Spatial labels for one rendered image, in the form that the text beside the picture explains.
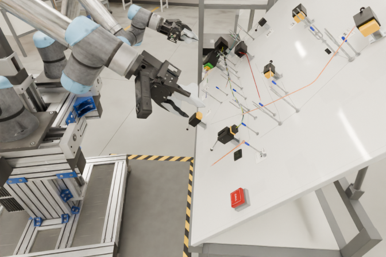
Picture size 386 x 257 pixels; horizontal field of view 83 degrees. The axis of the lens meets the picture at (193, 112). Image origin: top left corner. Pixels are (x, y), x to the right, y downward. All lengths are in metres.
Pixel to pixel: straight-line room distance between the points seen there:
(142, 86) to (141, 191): 1.66
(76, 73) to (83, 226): 1.41
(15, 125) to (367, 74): 1.18
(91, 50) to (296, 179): 0.62
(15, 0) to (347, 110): 0.91
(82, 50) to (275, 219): 0.99
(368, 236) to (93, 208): 1.62
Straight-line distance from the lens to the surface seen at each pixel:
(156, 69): 0.59
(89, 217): 1.89
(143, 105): 0.51
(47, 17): 0.75
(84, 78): 0.61
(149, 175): 2.21
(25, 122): 1.07
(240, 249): 1.04
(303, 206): 1.21
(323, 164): 0.67
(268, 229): 1.10
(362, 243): 1.05
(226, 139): 0.88
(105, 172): 2.08
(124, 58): 0.55
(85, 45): 0.56
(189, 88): 0.57
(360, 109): 0.71
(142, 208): 2.05
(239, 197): 0.76
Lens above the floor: 1.76
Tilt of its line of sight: 38 degrees down
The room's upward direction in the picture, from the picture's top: straight up
